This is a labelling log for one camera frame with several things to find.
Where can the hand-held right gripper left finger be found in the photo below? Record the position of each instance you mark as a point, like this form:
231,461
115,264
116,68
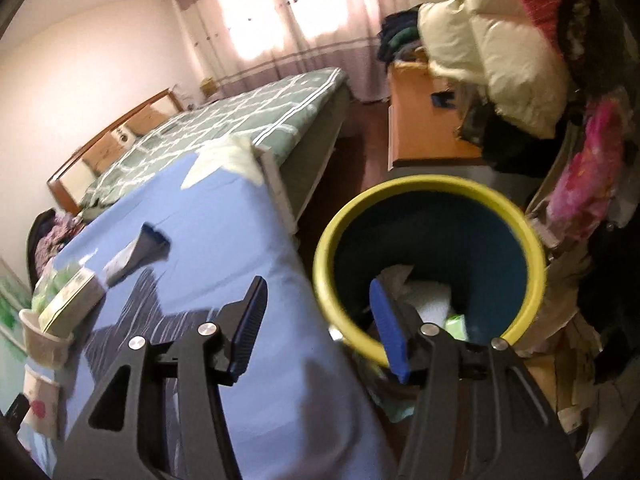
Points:
247,330

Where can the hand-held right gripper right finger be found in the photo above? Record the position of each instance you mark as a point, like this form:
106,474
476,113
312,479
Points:
390,330

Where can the white paper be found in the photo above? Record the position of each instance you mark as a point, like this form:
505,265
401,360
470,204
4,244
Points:
397,282

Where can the white waffle cloth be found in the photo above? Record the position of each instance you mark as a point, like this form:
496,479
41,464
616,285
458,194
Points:
432,302

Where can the white bottle green label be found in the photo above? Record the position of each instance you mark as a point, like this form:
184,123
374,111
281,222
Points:
456,327

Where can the blue bin yellow rim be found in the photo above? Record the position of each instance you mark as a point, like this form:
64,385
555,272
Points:
450,240

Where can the small paper carton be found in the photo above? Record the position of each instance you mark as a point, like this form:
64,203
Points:
70,302

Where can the green plastic pouch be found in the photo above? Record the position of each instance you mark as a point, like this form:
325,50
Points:
55,280

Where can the white printed paper cup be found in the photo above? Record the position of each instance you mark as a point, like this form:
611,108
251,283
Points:
47,350

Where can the white cup pink print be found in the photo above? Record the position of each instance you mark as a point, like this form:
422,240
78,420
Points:
42,405

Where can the blue printed tablecloth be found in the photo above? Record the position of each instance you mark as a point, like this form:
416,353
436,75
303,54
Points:
210,240

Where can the wooden desk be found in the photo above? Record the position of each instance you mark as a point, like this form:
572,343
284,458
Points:
420,130

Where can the pile of clothes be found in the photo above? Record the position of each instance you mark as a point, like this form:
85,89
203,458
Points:
50,240

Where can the black cloth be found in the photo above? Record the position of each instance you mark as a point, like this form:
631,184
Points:
510,145

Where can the bed with green checked cover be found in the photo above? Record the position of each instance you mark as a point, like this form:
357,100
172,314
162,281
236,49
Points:
240,105

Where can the plain brown pillow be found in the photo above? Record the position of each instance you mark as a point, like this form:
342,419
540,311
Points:
150,119

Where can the dark blue small object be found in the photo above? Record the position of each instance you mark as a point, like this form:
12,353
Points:
444,100

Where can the wooden headboard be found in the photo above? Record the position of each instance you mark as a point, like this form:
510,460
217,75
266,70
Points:
100,140

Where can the yellow tissue box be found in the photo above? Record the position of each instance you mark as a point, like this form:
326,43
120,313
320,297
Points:
210,86

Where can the pink curtains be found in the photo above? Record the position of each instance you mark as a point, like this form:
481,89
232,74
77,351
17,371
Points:
300,60

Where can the cream puffer jacket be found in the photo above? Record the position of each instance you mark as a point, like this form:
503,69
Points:
500,60

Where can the heap of dark clothes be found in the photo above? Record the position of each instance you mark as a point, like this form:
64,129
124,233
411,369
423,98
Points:
400,35

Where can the white table frame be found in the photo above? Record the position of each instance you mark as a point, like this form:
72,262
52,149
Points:
277,185

